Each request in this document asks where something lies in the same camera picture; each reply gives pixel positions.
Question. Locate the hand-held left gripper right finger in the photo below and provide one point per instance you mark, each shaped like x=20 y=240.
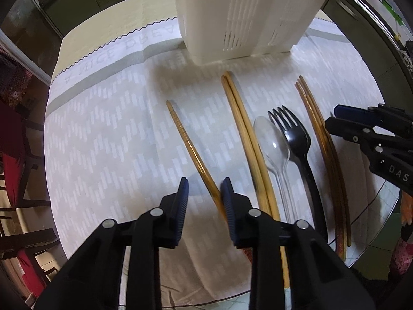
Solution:
x=228 y=213

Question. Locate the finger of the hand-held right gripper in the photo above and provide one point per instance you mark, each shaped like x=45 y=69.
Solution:
x=345 y=129
x=351 y=111

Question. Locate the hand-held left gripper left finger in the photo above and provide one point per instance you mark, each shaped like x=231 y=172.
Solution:
x=181 y=206

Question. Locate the dark brown wooden chopstick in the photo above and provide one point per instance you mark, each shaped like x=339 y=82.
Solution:
x=328 y=168
x=187 y=135
x=337 y=168
x=333 y=168

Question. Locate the black plastic fork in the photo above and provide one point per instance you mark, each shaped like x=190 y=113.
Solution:
x=298 y=142

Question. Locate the clear plastic spoon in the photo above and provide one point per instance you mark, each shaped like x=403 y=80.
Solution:
x=269 y=142

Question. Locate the light bamboo chopstick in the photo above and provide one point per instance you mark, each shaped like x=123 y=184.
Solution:
x=237 y=119
x=244 y=118

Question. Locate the white plastic utensil holder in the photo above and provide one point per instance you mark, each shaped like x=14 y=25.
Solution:
x=226 y=6

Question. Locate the white patterned cloth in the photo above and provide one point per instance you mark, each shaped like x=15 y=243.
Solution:
x=113 y=135

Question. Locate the person's pink patterned clothing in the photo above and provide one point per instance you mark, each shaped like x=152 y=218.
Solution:
x=401 y=248

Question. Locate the dark chair with red cushion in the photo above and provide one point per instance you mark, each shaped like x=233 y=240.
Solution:
x=30 y=268
x=13 y=155

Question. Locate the cream tablecloth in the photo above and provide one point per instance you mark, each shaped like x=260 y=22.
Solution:
x=113 y=13

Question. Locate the glass sliding door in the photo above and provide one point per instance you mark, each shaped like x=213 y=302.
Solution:
x=29 y=29

